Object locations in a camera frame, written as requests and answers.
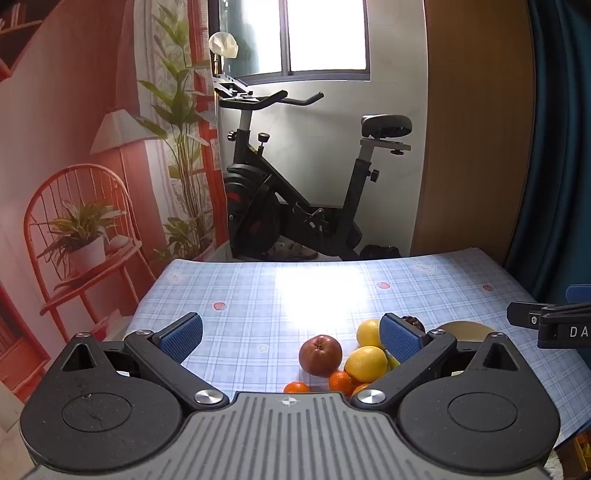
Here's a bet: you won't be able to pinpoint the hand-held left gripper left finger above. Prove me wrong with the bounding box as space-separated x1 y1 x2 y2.
58 312 230 409

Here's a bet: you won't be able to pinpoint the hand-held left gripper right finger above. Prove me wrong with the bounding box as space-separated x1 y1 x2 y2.
351 313 522 409

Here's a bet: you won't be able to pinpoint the yellow lemon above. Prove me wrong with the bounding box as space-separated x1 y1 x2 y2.
345 346 389 384
356 319 384 349

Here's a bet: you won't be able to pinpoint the cream oval bowl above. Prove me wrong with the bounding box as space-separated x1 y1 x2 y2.
429 322 498 344

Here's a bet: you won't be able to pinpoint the red apple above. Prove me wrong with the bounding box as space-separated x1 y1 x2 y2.
299 335 343 376

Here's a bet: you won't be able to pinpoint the black shoes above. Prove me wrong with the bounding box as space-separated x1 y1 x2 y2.
359 244 402 260

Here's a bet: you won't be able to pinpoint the blue checked tablecloth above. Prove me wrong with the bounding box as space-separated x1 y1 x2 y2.
95 247 591 450

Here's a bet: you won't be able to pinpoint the dark blue curtain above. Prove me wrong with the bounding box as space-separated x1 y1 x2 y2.
503 0 591 308

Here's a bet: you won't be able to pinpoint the black exercise bike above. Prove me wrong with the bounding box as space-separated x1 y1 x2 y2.
210 74 413 262

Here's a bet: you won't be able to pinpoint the brown wooden door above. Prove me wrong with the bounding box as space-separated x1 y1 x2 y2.
410 0 539 266

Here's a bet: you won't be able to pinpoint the white crumpled cloth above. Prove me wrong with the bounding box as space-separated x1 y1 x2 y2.
209 31 240 58

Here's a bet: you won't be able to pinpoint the window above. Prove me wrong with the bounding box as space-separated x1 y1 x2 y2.
208 0 372 86

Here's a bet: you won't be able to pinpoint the red printed wall mural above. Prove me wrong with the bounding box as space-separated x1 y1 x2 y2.
0 0 230 409

